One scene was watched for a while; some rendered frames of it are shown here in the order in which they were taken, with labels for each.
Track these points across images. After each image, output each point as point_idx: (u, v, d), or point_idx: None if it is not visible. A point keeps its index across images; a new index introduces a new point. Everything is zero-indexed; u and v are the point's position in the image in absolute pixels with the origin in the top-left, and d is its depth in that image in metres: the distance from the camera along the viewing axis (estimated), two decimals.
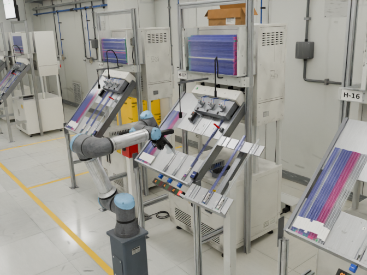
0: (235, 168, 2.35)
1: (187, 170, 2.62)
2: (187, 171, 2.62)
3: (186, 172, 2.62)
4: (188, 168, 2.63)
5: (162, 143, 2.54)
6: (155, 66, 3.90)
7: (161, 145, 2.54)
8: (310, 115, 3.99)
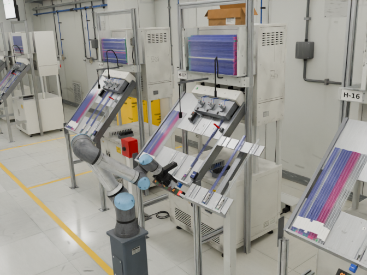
0: (235, 168, 2.35)
1: (187, 170, 2.62)
2: (187, 171, 2.62)
3: (186, 172, 2.62)
4: (188, 168, 2.63)
5: (167, 179, 2.49)
6: (155, 66, 3.90)
7: (167, 182, 2.49)
8: (310, 115, 3.99)
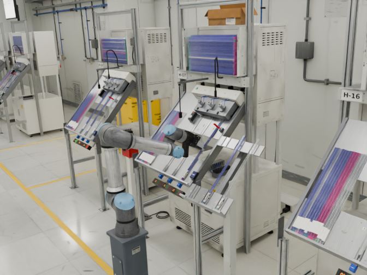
0: (235, 168, 2.35)
1: (184, 173, 2.62)
2: (184, 174, 2.61)
3: (183, 175, 2.61)
4: (185, 171, 2.62)
5: None
6: (155, 66, 3.90)
7: None
8: (310, 115, 3.99)
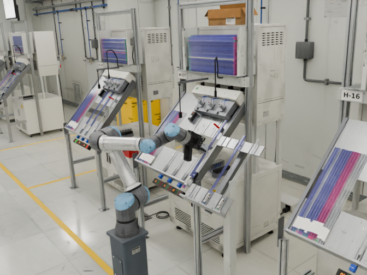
0: (235, 168, 2.35)
1: (187, 180, 2.28)
2: (185, 180, 2.28)
3: (185, 182, 2.28)
4: (188, 177, 2.29)
5: None
6: (155, 66, 3.90)
7: None
8: (310, 115, 3.99)
